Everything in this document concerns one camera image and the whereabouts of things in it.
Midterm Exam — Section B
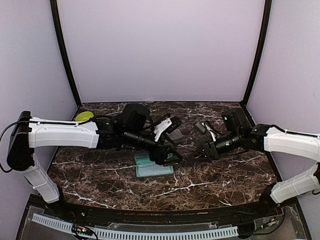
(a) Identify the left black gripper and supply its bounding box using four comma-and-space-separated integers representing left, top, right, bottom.
124, 128, 184, 166

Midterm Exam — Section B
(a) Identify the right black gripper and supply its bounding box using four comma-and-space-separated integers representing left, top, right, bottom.
188, 129, 242, 163

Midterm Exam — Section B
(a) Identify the teal glasses case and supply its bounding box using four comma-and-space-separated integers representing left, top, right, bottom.
134, 153, 174, 178
166, 129, 184, 144

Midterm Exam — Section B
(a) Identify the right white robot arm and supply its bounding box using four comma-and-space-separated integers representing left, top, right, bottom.
188, 124, 320, 217

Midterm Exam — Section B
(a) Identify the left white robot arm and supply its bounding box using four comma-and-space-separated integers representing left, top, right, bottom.
6, 110, 183, 218

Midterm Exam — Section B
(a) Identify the green bowl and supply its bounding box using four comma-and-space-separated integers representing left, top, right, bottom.
75, 111, 95, 122

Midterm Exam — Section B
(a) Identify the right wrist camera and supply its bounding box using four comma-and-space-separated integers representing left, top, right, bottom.
193, 107, 251, 141

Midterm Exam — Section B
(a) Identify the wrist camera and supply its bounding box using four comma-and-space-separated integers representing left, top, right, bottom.
193, 107, 251, 141
121, 103, 182, 141

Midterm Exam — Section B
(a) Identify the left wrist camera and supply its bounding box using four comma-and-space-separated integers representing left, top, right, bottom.
121, 103, 182, 141

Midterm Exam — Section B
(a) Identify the right black frame post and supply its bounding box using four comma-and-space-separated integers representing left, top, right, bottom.
241, 0, 273, 108

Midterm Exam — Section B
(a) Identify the black frame post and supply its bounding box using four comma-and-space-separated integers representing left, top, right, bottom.
49, 0, 82, 108
241, 0, 273, 108

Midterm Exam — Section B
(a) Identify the black front rail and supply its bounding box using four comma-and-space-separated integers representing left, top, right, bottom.
27, 193, 298, 227

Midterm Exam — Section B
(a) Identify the white slotted cable duct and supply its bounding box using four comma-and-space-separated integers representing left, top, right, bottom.
31, 213, 239, 240

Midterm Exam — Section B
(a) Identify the left black frame post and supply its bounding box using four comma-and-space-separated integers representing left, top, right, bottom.
49, 0, 82, 108

